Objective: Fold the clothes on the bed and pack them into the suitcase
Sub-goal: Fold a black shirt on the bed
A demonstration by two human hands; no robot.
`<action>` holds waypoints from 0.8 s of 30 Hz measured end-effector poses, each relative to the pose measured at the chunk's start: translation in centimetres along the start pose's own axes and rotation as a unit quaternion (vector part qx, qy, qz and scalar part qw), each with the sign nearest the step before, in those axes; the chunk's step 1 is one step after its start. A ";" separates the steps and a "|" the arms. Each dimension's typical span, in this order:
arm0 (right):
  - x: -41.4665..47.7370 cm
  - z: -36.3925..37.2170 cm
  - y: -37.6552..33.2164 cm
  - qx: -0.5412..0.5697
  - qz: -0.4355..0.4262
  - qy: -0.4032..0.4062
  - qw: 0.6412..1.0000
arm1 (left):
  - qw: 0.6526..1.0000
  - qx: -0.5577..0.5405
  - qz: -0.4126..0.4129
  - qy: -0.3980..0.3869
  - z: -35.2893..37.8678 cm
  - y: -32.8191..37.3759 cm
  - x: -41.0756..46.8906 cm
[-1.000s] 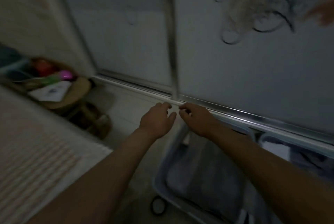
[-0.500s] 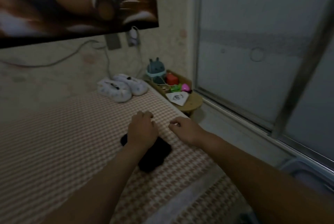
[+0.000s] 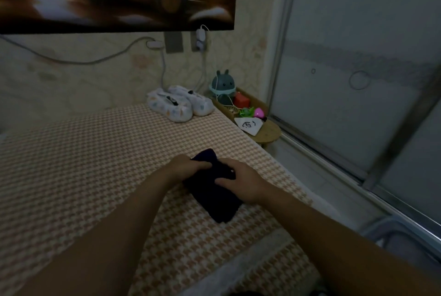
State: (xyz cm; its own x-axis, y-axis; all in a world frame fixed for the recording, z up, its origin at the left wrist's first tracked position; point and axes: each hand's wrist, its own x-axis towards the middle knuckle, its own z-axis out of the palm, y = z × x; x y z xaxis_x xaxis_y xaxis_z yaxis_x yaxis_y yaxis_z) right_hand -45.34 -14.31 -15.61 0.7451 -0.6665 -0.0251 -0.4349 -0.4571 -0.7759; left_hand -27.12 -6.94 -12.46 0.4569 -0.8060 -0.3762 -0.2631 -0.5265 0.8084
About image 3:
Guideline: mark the person's left hand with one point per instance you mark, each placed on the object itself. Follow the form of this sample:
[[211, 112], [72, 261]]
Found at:
[[184, 168]]

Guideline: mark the person's right hand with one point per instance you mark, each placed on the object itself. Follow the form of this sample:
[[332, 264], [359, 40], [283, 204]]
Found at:
[[241, 182]]

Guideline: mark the black tree print t-shirt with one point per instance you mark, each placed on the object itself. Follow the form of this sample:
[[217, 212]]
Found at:
[[215, 203]]

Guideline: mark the white printed slipper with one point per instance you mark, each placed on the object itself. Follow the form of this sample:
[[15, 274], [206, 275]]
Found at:
[[171, 106], [196, 103]]

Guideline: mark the grey-blue suitcase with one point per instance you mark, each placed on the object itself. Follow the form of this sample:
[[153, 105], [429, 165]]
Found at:
[[406, 244]]

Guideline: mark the person's right forearm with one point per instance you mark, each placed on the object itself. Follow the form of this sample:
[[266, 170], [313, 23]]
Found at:
[[351, 244]]

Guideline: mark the person's left forearm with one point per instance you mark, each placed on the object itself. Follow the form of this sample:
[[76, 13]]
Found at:
[[103, 244]]

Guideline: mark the white printed card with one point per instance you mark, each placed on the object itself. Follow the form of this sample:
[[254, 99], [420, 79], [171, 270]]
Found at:
[[249, 125]]

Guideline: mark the wooden bedside tray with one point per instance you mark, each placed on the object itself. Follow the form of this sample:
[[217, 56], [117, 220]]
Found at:
[[270, 132]]

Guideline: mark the green toy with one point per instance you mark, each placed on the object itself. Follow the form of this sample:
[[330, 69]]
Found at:
[[246, 112]]

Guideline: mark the pink ball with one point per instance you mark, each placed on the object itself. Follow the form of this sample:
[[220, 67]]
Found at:
[[259, 113]]

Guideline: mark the red toy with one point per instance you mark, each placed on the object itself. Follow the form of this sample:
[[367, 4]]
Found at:
[[242, 100]]

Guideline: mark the teal round bunny lamp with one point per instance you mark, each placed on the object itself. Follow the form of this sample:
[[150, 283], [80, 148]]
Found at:
[[222, 84]]

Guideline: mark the white charger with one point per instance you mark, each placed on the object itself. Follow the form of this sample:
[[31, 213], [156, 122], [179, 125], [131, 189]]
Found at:
[[201, 39]]

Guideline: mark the grey sliding door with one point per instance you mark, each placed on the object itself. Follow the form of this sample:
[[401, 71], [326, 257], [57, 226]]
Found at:
[[344, 65]]

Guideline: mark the grey wall socket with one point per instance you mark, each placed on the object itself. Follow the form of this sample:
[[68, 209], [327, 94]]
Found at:
[[173, 42]]

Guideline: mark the white wall plug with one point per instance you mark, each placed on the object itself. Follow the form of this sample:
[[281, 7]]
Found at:
[[155, 44]]

